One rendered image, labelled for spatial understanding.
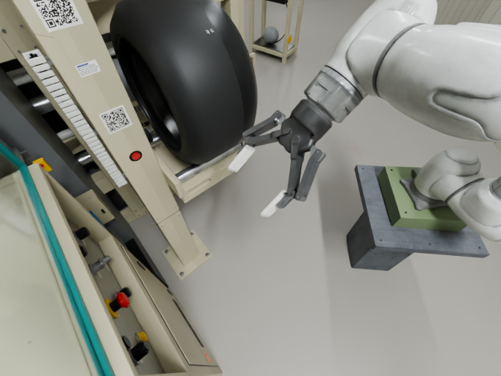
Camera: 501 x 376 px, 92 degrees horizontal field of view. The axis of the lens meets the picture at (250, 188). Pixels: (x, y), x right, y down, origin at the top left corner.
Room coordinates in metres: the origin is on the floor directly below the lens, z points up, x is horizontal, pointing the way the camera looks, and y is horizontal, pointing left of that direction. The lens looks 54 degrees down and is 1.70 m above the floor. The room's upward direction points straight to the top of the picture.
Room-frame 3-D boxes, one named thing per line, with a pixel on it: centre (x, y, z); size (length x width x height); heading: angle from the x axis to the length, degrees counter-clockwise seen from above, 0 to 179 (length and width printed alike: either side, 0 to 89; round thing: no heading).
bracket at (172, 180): (0.73, 0.41, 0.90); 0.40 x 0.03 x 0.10; 41
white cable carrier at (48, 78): (0.59, 0.50, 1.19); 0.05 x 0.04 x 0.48; 41
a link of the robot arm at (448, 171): (0.66, -0.84, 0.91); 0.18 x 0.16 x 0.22; 19
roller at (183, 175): (0.74, 0.18, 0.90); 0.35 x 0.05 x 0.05; 131
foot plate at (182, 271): (0.66, 0.46, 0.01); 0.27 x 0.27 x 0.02; 41
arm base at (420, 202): (0.69, -0.84, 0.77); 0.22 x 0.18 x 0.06; 6
